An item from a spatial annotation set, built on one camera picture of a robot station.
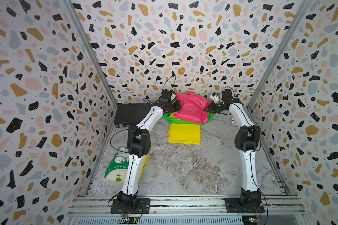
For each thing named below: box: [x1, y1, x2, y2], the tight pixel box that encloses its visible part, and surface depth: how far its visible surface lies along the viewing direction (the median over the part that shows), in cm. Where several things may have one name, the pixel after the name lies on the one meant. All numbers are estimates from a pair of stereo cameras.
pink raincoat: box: [173, 91, 212, 124], surface depth 102 cm
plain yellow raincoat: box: [168, 123, 201, 145], surface depth 105 cm
